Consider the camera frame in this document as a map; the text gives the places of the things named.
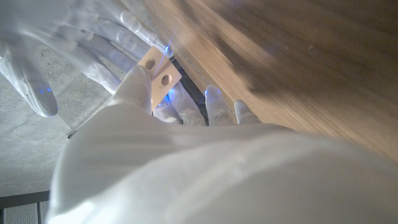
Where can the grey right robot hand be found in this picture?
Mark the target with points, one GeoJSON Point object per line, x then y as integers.
{"type": "Point", "coordinates": [62, 37]}

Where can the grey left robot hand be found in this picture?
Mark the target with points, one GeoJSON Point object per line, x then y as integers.
{"type": "Point", "coordinates": [202, 174]}

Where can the wooden block with holes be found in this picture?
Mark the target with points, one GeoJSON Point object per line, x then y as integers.
{"type": "Point", "coordinates": [158, 76]}

